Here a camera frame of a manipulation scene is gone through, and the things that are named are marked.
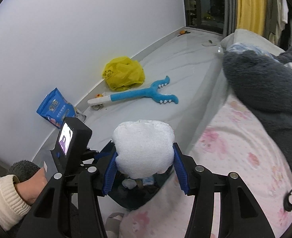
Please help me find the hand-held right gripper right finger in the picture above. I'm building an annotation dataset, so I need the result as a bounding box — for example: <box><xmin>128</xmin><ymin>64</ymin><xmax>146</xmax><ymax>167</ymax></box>
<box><xmin>173</xmin><ymin>142</ymin><xmax>275</xmax><ymax>238</ymax></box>

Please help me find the white fluffy paw plush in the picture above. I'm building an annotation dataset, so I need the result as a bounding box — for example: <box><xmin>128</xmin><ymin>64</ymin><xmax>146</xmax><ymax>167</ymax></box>
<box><xmin>111</xmin><ymin>120</ymin><xmax>175</xmax><ymax>179</ymax></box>

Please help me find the yellow curtain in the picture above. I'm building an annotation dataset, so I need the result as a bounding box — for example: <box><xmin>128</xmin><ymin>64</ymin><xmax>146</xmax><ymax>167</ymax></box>
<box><xmin>235</xmin><ymin>0</ymin><xmax>270</xmax><ymax>39</ymax></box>

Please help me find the person's left forearm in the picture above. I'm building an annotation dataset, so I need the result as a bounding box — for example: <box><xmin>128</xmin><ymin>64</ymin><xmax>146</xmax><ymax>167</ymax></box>
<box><xmin>0</xmin><ymin>161</ymin><xmax>41</xmax><ymax>231</ymax></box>

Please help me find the blue snack packet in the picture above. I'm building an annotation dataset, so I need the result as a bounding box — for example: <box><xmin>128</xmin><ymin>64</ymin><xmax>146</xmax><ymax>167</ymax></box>
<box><xmin>36</xmin><ymin>87</ymin><xmax>74</xmax><ymax>129</ymax></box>

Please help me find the person's left hand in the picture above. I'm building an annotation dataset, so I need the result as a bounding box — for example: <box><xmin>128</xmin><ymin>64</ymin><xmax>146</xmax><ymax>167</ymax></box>
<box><xmin>14</xmin><ymin>167</ymin><xmax>49</xmax><ymax>207</ymax></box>

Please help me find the blue plush claw toy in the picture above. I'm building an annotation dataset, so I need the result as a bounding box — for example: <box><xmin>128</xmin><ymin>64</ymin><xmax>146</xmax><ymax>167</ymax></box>
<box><xmin>87</xmin><ymin>76</ymin><xmax>179</xmax><ymax>108</ymax></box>

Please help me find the clear plastic bag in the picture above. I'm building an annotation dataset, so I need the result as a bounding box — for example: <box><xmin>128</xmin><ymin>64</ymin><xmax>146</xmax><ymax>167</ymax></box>
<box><xmin>73</xmin><ymin>107</ymin><xmax>87</xmax><ymax>124</ymax></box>

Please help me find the small white crumpled tissue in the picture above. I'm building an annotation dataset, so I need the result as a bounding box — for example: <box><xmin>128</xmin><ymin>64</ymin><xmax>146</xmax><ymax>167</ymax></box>
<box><xmin>122</xmin><ymin>178</ymin><xmax>136</xmax><ymax>188</ymax></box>

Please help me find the white hanging shirt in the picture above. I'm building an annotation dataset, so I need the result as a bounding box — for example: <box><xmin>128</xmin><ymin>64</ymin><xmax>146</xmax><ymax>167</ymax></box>
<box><xmin>272</xmin><ymin>0</ymin><xmax>290</xmax><ymax>48</ymax></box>

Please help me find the yellow plastic bag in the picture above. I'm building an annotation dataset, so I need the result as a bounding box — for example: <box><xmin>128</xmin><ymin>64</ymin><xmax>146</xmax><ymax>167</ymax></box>
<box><xmin>101</xmin><ymin>57</ymin><xmax>146</xmax><ymax>92</ymax></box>

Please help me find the dark framed window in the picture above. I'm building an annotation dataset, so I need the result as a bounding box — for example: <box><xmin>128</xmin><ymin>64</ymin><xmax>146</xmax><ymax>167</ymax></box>
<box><xmin>181</xmin><ymin>0</ymin><xmax>238</xmax><ymax>34</ymax></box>

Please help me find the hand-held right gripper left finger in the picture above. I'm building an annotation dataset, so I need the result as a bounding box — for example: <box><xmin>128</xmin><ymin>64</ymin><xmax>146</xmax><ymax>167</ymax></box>
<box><xmin>20</xmin><ymin>151</ymin><xmax>119</xmax><ymax>238</ymax></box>

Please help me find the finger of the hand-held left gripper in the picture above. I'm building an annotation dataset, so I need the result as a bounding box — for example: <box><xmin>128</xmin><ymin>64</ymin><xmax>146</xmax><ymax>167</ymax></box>
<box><xmin>80</xmin><ymin>147</ymin><xmax>113</xmax><ymax>169</ymax></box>

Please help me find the dark grey fleece blanket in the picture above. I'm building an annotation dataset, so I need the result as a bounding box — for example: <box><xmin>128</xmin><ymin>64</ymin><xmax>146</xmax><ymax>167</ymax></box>
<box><xmin>222</xmin><ymin>43</ymin><xmax>292</xmax><ymax>134</ymax></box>

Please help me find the pink printed bed sheet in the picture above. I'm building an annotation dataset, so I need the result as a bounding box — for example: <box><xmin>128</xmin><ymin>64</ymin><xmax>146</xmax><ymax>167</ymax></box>
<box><xmin>106</xmin><ymin>97</ymin><xmax>292</xmax><ymax>238</ymax></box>

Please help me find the pink grey slipper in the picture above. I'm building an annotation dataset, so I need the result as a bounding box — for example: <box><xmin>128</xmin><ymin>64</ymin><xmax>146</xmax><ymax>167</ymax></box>
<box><xmin>105</xmin><ymin>212</ymin><xmax>125</xmax><ymax>238</ymax></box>

